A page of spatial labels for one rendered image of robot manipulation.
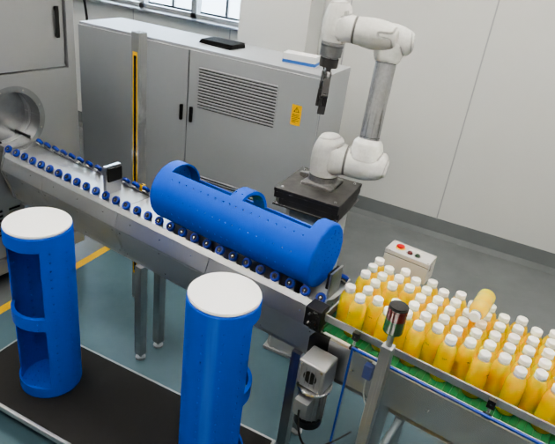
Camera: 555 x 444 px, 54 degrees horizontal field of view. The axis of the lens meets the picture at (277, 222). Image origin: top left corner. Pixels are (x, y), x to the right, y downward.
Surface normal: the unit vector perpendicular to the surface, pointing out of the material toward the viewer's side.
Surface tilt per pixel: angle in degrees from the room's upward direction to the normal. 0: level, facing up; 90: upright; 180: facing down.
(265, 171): 90
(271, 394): 0
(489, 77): 90
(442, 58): 90
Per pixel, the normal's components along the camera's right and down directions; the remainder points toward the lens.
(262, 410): 0.12, -0.88
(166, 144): -0.44, 0.36
